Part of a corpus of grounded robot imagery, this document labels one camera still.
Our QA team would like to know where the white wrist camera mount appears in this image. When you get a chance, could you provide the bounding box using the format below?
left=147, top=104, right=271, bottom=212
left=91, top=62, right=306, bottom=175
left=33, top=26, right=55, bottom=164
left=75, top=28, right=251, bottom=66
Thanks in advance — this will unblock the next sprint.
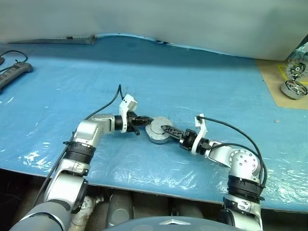
left=119, top=93, right=138, bottom=133
left=192, top=113, right=209, bottom=154

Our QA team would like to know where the white wrapped pipe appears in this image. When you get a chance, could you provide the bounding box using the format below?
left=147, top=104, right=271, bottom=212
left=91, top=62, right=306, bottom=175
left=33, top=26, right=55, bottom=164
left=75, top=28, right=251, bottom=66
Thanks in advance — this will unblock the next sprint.
left=71, top=196, right=104, bottom=231

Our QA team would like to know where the grey flat panel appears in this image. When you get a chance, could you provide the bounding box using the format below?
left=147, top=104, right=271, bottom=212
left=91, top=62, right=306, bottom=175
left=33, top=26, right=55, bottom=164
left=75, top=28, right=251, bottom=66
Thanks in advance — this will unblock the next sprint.
left=7, top=34, right=98, bottom=46

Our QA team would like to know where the blue plastic table sheet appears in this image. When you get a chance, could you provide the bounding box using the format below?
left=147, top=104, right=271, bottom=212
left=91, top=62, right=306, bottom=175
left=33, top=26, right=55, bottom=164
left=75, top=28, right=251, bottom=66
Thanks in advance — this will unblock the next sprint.
left=0, top=33, right=308, bottom=212

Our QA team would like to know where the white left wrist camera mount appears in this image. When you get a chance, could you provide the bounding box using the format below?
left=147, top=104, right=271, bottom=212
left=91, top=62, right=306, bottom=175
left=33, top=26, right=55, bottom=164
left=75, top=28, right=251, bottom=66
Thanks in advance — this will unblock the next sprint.
left=119, top=93, right=138, bottom=133

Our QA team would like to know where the dark grey power strip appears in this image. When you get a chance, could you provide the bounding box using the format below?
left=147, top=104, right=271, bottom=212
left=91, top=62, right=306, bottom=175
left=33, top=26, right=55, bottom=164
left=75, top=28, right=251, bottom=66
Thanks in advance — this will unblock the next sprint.
left=0, top=62, right=34, bottom=93

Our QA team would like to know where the metal stand with dark leg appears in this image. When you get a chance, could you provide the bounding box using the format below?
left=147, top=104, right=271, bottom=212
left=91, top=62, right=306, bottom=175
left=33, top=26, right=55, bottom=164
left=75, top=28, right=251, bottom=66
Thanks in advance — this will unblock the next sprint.
left=287, top=36, right=308, bottom=60

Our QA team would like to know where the silver spoked rotor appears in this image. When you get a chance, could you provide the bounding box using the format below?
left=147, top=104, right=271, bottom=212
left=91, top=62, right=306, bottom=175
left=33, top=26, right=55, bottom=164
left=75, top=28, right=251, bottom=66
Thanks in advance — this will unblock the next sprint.
left=285, top=80, right=308, bottom=94

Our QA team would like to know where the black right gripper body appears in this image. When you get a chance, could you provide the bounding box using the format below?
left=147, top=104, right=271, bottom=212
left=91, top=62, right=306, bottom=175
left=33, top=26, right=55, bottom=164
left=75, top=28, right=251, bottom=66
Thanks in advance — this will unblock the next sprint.
left=179, top=128, right=199, bottom=152

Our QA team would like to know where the brown cardboard sheet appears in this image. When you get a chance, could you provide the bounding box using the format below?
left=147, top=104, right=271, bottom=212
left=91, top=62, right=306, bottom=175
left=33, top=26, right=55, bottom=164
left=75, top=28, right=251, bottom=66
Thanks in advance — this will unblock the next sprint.
left=255, top=59, right=308, bottom=110

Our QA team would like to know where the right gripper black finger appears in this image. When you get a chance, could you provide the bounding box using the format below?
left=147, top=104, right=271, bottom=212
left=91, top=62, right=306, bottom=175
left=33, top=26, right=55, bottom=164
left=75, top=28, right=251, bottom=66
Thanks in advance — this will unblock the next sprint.
left=161, top=124, right=186, bottom=140

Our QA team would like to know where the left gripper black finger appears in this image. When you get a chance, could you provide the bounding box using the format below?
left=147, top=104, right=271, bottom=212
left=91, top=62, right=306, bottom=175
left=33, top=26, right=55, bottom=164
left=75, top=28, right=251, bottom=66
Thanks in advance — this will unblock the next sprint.
left=136, top=116, right=154, bottom=126

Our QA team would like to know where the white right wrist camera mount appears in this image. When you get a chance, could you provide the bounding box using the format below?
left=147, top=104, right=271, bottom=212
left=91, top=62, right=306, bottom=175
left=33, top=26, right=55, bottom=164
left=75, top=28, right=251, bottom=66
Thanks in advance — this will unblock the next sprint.
left=192, top=113, right=209, bottom=154

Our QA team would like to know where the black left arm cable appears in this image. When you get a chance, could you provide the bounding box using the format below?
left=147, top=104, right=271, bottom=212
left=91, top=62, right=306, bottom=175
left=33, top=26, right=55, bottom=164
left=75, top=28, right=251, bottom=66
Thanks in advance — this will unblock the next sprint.
left=28, top=84, right=126, bottom=210

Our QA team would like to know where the grey motor housing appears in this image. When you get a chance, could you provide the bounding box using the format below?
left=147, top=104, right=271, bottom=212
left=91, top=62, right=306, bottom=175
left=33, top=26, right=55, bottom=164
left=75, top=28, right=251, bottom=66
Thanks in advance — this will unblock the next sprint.
left=280, top=79, right=308, bottom=100
left=147, top=131, right=173, bottom=145

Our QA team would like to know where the grey robot torso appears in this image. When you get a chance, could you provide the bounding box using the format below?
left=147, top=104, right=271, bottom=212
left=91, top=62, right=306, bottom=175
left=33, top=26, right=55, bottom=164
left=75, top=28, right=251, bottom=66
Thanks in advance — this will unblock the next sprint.
left=103, top=215, right=227, bottom=231

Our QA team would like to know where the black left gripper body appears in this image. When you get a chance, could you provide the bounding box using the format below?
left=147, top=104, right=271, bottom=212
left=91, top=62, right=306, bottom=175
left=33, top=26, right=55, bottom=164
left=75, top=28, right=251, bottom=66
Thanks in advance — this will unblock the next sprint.
left=126, top=111, right=141, bottom=136

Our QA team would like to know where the grey rounded cylinder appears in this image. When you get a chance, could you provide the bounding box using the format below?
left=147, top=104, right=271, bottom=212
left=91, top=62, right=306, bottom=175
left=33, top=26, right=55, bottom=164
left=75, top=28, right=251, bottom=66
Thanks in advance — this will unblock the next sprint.
left=108, top=192, right=134, bottom=227
left=172, top=199, right=205, bottom=218

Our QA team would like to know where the black power strip cable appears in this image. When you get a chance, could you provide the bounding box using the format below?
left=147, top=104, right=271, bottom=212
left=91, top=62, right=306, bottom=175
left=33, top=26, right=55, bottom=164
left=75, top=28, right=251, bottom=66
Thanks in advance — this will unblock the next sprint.
left=0, top=50, right=28, bottom=64

